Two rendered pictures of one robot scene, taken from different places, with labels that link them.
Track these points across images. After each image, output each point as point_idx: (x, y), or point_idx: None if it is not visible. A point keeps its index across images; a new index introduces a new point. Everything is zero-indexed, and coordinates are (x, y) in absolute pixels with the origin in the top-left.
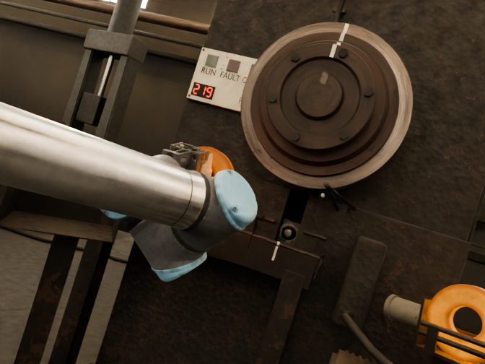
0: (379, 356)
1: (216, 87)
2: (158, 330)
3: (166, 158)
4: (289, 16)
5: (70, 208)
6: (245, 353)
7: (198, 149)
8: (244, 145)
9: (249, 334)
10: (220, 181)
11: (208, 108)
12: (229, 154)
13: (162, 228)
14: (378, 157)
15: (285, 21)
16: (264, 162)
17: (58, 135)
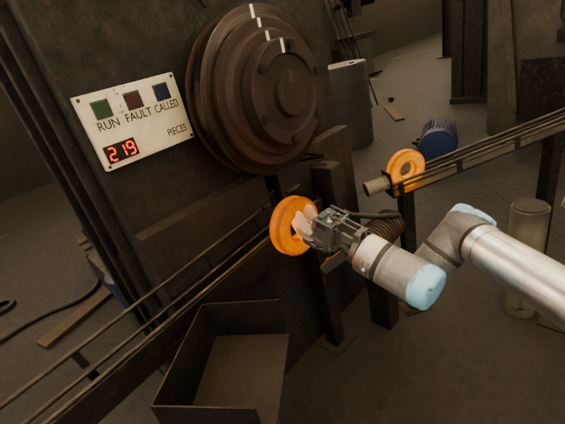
0: (383, 215)
1: (133, 136)
2: None
3: (377, 239)
4: (142, 2)
5: (196, 372)
6: (297, 285)
7: (330, 211)
8: (198, 170)
9: (293, 276)
10: (490, 217)
11: (137, 164)
12: (191, 188)
13: (446, 272)
14: None
15: (142, 11)
16: (262, 172)
17: None
